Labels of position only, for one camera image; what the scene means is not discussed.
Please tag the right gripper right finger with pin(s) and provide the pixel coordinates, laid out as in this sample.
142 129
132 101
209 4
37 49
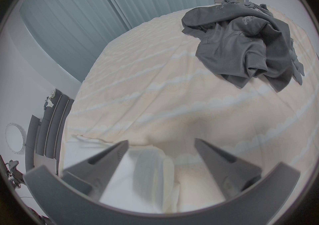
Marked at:
226 169

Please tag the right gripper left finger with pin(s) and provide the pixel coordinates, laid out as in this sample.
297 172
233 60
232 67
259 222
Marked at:
97 171

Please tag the white printed T-shirt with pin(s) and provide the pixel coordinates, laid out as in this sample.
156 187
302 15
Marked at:
139 176

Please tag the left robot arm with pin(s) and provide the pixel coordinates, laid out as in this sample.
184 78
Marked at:
11 171

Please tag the bed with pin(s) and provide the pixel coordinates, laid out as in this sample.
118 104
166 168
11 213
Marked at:
174 99

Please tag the pile of clothes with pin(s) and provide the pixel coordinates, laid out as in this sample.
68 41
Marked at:
244 44

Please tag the black chest of drawers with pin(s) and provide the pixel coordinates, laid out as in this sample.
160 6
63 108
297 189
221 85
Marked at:
53 124

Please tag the black dressing table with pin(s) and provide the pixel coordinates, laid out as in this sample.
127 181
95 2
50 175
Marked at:
31 141

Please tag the small heap of cloths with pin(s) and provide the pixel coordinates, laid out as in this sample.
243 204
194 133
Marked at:
49 99

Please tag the round white mirror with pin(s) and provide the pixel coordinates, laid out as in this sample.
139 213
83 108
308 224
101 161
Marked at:
15 138

